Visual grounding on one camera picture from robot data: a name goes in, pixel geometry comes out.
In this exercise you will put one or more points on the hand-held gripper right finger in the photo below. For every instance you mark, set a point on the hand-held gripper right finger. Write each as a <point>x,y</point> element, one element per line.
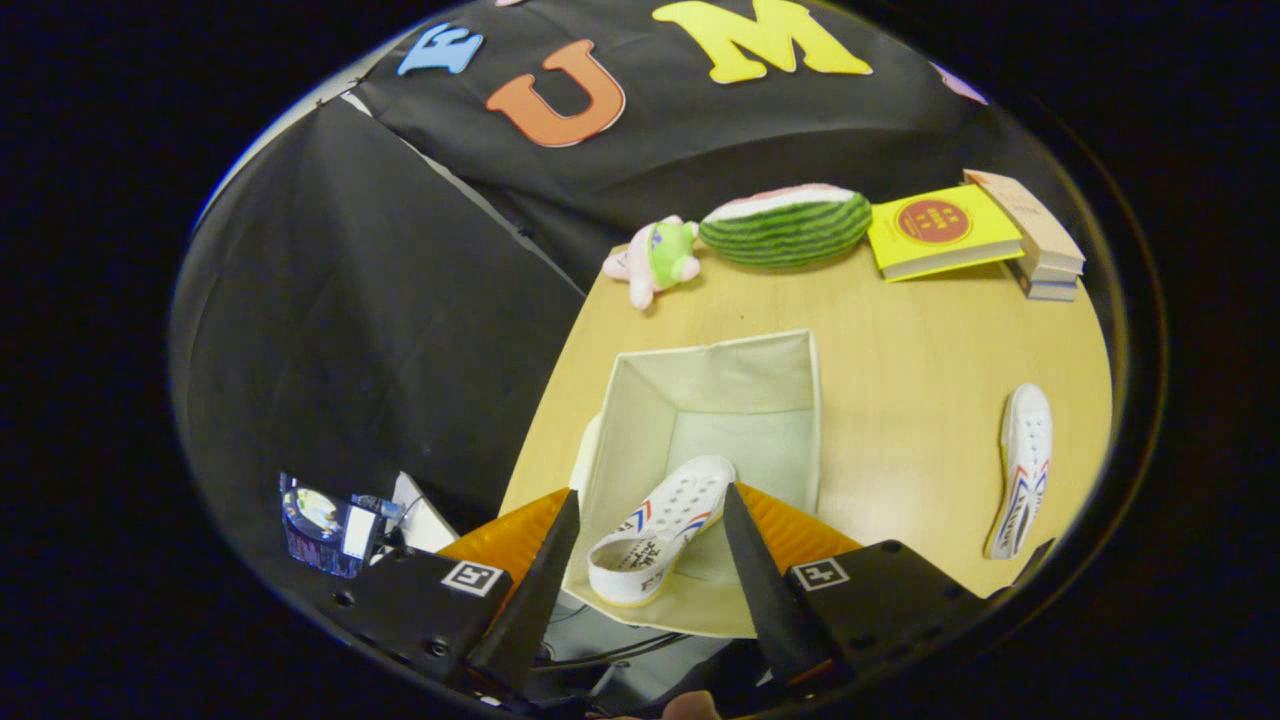
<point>765,600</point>

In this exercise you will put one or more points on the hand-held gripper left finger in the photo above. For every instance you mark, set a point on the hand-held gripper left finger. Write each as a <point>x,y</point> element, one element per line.
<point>535,600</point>

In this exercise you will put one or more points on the white canvas shoe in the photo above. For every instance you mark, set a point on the white canvas shoe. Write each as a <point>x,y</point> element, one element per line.
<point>1028,430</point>
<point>670,510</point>

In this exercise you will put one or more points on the cream fabric storage box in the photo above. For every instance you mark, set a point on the cream fabric storage box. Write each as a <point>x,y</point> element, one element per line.
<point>720,390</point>

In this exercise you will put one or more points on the white paper sheets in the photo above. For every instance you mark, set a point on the white paper sheets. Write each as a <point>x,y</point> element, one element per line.
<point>425,520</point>

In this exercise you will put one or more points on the tablet with lit screen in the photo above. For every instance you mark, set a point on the tablet with lit screen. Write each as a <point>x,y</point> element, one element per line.
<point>320,520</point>

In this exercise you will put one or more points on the pink and green plush toy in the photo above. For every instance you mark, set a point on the pink and green plush toy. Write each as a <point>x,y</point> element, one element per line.
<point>670,255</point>

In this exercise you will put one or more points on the watermelon slice plush toy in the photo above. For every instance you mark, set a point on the watermelon slice plush toy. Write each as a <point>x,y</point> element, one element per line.
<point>790,230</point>

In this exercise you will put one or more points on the yellow book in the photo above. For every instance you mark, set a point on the yellow book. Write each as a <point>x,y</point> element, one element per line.
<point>940,235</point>

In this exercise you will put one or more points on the grey-blue book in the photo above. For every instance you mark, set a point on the grey-blue book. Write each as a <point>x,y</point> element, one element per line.
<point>1052,292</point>

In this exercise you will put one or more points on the white book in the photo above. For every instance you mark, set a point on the white book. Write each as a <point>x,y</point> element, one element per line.
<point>1050,273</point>

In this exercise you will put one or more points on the tan book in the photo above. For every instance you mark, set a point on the tan book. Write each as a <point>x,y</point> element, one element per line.
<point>1030,215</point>

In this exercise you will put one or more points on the black table edge bracket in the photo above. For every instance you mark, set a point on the black table edge bracket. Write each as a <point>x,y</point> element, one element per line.
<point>1035,562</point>

